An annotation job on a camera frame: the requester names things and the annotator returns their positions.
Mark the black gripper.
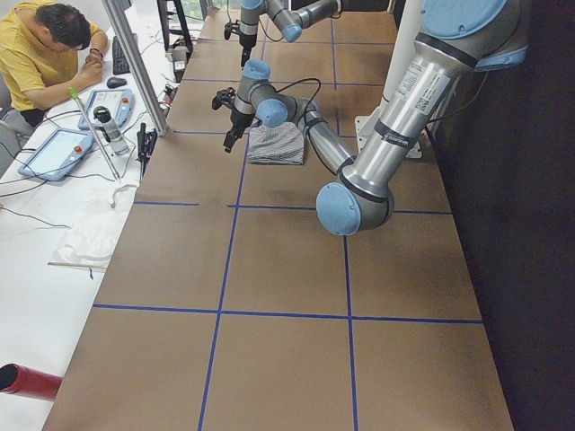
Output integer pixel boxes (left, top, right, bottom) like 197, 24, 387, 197
211, 87, 254, 154
224, 19, 257, 68

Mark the navy white striped polo shirt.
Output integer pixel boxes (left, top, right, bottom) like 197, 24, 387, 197
247, 123, 305, 165

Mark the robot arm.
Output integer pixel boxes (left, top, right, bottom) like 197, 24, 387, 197
224, 0, 342, 67
212, 1, 531, 235

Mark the black folded tripod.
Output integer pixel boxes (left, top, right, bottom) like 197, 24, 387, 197
137, 122, 158, 179

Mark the far teach pendant tablet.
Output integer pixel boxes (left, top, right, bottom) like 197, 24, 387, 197
83, 88, 134, 128

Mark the teach pendant tablet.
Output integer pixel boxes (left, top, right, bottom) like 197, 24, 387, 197
18, 128, 93, 181
83, 88, 134, 128

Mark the black keyboard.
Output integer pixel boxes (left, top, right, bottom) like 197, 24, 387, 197
111, 36, 130, 75

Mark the black computer mouse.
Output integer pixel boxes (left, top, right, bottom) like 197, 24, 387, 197
106, 76, 127, 89

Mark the clear water bottle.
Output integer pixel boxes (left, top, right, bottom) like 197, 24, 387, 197
93, 106, 129, 155

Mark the silver metal rod tool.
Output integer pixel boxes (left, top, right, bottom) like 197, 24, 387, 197
68, 86, 121, 181

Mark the near teach pendant tablet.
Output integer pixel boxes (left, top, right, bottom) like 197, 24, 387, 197
18, 128, 93, 181

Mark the clear plastic bag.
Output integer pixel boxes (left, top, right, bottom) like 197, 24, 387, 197
49, 180, 139, 272

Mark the person in yellow shirt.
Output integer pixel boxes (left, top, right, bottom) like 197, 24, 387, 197
1, 1, 109, 128

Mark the red cylinder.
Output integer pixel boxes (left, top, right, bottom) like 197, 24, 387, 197
1, 364, 62, 401

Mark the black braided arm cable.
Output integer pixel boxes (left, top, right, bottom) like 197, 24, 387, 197
269, 77, 323, 136

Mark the aluminium camera mast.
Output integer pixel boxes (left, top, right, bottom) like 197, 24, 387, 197
102, 0, 168, 136

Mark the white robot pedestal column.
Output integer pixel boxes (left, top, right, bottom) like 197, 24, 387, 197
356, 0, 423, 151

